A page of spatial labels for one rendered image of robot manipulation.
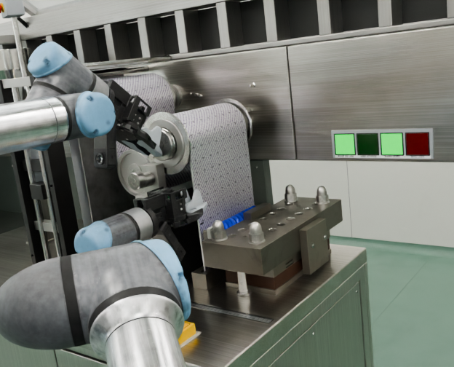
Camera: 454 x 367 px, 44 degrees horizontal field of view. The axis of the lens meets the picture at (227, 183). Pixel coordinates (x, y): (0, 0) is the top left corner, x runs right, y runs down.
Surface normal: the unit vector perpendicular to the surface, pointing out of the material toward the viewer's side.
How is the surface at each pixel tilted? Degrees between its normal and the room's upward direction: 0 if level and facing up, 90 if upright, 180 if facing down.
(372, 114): 90
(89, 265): 28
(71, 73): 91
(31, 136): 117
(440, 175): 90
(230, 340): 0
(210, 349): 0
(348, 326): 90
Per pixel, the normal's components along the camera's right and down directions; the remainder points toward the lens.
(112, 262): -0.01, -0.79
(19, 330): -0.42, 0.40
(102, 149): -0.62, 0.04
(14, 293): -0.59, -0.38
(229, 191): 0.80, 0.04
